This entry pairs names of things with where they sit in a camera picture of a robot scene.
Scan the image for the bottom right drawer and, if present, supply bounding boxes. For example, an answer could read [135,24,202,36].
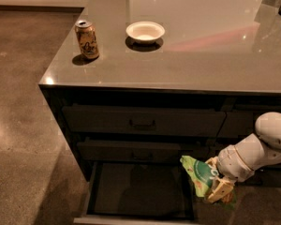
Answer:
[195,166,281,189]

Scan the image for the top right drawer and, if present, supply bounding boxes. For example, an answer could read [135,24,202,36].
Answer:
[217,105,281,141]

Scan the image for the white paper bowl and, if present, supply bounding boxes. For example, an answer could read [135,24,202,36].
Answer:
[126,22,165,44]

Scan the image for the dark grey drawer cabinet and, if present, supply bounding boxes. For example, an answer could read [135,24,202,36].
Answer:
[39,0,281,225]

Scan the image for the orange soda can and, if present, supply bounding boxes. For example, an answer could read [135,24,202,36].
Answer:
[75,20,99,60]

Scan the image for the middle left drawer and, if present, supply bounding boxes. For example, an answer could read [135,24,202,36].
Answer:
[77,140,208,163]

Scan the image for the top left drawer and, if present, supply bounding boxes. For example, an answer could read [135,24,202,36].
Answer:
[62,105,226,137]

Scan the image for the green rice chip bag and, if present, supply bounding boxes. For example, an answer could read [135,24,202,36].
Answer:
[179,155,237,209]

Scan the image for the open bottom left drawer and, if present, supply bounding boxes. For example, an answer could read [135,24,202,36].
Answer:
[74,162,196,225]

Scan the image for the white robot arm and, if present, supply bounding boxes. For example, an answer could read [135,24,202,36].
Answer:
[205,112,281,203]

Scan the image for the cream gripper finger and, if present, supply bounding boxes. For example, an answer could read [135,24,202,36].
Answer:
[206,178,234,203]

